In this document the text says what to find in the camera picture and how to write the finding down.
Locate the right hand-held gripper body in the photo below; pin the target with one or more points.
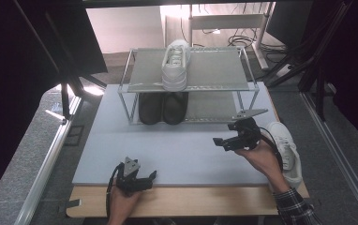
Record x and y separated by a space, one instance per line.
247 134

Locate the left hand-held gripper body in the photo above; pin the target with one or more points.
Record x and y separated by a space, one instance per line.
130 182

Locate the black slipper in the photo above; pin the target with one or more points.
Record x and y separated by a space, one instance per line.
150 109
175 109

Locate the white sneaker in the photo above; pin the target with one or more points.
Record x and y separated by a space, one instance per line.
292 162
175 78

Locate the metal shoe rack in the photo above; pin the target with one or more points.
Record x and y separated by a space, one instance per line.
217 68

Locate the person's left hand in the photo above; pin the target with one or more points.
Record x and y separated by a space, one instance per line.
121 203

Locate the person's right hand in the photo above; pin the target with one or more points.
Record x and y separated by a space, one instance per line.
263 159

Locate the light grey mat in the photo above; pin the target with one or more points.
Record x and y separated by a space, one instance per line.
180 156

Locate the black tape piece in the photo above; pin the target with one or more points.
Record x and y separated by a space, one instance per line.
73 203

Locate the black metal stands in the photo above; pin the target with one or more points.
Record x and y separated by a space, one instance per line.
319 93

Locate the black tripod stand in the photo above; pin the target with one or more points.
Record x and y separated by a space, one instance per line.
64 103

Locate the black board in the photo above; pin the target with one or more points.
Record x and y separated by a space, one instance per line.
80 40

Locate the aluminium rail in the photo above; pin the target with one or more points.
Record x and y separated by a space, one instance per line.
42 175
339 159

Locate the white metal desk frame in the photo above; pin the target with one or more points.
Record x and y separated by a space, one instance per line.
227 21

